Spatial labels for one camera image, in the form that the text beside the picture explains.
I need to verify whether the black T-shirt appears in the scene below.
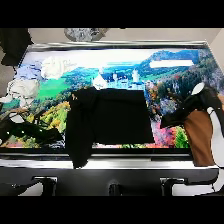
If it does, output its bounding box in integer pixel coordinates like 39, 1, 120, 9
64, 86, 156, 170

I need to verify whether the pale blue garment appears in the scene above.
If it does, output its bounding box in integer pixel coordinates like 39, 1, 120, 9
14, 64, 43, 81

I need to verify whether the black garment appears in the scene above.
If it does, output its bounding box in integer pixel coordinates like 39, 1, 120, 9
0, 28, 35, 67

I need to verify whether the silver frame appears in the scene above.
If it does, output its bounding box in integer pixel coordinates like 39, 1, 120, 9
0, 40, 224, 197

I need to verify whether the brown garment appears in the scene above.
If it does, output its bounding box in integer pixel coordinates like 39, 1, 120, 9
182, 94, 224, 168

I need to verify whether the white grey garment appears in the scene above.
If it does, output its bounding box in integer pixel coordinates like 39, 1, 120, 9
0, 78, 41, 105

